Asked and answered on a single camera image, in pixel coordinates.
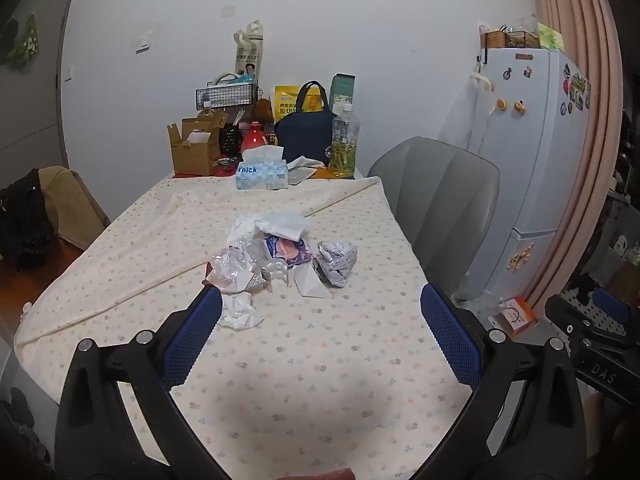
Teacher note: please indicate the green hanging ornament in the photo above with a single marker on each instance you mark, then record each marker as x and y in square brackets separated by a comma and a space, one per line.
[27, 40]

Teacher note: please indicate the yellow brown fridge magnet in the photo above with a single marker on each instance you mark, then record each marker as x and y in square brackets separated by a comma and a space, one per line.
[519, 107]

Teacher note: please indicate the grey chair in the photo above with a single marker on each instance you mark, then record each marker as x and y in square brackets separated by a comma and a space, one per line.
[435, 195]

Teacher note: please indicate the black garment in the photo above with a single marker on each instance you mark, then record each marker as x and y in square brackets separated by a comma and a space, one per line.
[25, 225]

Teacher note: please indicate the black utensil holder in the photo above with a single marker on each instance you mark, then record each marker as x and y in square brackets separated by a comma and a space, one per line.
[231, 142]

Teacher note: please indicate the grey door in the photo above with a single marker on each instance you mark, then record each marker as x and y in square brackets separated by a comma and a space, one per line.
[30, 110]

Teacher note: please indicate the brown armchair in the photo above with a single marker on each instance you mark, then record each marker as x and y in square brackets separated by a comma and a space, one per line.
[75, 205]

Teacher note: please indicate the blue tissue box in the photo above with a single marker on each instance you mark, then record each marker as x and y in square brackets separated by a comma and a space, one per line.
[260, 176]

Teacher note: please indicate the newspaper ball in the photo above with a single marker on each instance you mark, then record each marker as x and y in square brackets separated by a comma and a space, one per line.
[336, 262]

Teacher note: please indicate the person's left hand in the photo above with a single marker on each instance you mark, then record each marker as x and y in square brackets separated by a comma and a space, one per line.
[332, 475]

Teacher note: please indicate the brown round object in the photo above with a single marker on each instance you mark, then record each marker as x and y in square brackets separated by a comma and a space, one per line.
[262, 110]

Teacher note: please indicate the navy lunch bag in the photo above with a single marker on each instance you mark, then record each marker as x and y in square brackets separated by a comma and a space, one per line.
[305, 135]

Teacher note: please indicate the white fridge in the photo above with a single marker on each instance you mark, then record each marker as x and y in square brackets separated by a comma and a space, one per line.
[530, 170]

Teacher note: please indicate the small white wall plate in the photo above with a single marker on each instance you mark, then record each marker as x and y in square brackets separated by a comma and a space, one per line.
[68, 74]

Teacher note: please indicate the open cardboard box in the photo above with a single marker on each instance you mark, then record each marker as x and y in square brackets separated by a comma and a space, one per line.
[195, 155]

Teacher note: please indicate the green patterned box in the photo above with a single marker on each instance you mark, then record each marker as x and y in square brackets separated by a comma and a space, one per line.
[551, 37]

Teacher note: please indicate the clear oil bottle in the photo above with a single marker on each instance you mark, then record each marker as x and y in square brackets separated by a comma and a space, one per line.
[345, 145]

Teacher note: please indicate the white crumpled cloth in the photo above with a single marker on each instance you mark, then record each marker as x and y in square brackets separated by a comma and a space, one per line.
[305, 162]

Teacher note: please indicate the white hanging bag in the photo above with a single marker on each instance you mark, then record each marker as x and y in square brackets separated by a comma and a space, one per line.
[470, 115]

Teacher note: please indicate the brown wooden basket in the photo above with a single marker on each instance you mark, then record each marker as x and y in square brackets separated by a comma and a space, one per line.
[495, 40]

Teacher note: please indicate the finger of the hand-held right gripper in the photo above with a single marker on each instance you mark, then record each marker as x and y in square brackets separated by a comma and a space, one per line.
[612, 307]
[575, 317]

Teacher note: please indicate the orange white box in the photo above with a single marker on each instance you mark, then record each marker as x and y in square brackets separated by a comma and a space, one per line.
[517, 316]

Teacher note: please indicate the group of side fridge magnets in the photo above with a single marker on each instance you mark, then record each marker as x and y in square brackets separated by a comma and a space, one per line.
[577, 90]

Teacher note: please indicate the white tissue paper sheet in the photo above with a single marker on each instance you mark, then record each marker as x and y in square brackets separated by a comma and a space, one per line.
[280, 225]

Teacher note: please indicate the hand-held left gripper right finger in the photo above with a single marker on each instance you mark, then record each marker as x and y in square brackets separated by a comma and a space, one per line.
[450, 335]

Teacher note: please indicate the burger fridge magnet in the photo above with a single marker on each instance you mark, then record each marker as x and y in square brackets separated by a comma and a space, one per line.
[501, 104]

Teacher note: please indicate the gold fridge magnet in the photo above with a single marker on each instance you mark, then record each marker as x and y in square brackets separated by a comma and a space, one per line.
[520, 258]

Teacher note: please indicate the red bottle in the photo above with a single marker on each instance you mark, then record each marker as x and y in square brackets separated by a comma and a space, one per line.
[254, 140]

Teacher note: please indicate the cream dotted tablecloth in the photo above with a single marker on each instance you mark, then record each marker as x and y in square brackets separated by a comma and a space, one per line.
[300, 385]

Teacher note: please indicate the white wall switch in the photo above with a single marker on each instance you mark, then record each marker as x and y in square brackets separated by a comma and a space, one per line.
[144, 42]

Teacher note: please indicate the white bumpy plastic tray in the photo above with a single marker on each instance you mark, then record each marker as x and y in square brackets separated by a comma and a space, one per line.
[276, 270]

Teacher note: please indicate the orange mat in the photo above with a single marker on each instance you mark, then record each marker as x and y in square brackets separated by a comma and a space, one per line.
[325, 174]

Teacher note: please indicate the green carton box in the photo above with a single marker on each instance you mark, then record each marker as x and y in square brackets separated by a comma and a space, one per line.
[344, 90]

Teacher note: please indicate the clear plastic packaging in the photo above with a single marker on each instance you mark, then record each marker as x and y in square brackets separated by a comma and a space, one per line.
[230, 270]

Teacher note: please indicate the yellow food bag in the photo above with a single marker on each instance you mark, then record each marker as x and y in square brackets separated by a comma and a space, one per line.
[287, 102]

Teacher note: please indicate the tall white paper carton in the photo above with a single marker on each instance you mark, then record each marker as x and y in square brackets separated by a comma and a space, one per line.
[248, 55]

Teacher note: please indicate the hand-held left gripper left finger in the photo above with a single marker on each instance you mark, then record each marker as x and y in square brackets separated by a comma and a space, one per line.
[192, 332]

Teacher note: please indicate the bicycle fridge magnet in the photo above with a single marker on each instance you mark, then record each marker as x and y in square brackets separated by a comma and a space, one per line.
[507, 73]

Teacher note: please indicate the purple snack packet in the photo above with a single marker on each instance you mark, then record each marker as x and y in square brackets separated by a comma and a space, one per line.
[292, 252]

